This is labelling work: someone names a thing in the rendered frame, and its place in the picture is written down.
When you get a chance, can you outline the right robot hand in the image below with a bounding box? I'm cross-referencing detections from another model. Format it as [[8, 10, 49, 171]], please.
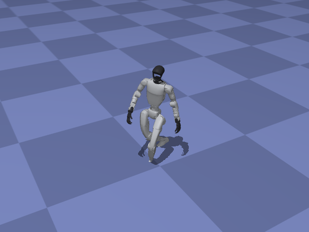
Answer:
[[127, 107, 134, 124]]

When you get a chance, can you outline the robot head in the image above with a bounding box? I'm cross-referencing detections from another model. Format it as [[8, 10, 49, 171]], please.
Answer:
[[152, 65, 165, 84]]

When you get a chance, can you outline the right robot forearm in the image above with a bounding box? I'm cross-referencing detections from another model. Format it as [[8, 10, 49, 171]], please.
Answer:
[[128, 91, 138, 110]]

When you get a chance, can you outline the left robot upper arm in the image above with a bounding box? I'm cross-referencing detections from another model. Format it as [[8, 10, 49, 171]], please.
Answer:
[[165, 84, 176, 107]]

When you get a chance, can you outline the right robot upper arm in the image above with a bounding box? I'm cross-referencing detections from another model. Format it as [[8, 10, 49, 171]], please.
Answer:
[[135, 78, 150, 98]]

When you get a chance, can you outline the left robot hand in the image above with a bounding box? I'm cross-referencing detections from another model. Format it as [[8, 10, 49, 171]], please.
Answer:
[[175, 118, 181, 133]]

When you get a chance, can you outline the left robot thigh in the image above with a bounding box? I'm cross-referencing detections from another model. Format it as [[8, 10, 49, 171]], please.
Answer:
[[148, 114, 166, 150]]

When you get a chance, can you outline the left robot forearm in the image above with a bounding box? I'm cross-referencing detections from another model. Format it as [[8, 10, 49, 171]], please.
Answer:
[[172, 101, 180, 121]]

